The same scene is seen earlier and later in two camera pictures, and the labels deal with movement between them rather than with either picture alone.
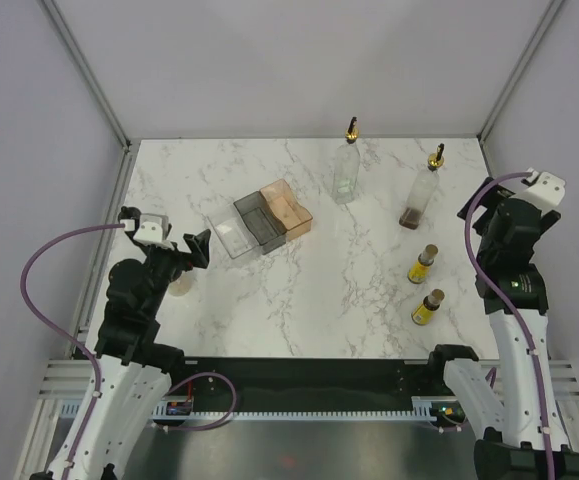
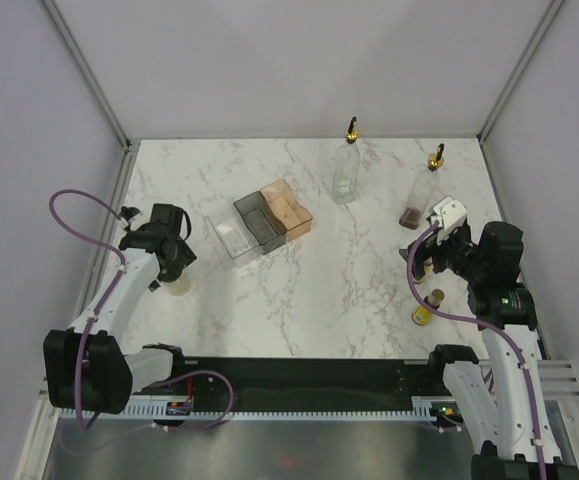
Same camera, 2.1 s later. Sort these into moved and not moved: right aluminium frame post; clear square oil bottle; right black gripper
Moved: right black gripper
Not moved: clear square oil bottle; right aluminium frame post
